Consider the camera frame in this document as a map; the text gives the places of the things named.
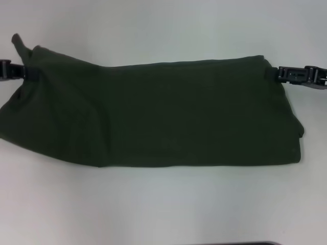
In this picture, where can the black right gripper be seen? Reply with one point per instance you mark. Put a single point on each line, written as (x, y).
(316, 76)

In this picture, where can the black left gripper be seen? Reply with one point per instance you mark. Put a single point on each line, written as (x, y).
(5, 69)

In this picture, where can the dark green FREE T-shirt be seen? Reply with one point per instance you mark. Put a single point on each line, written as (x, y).
(166, 114)

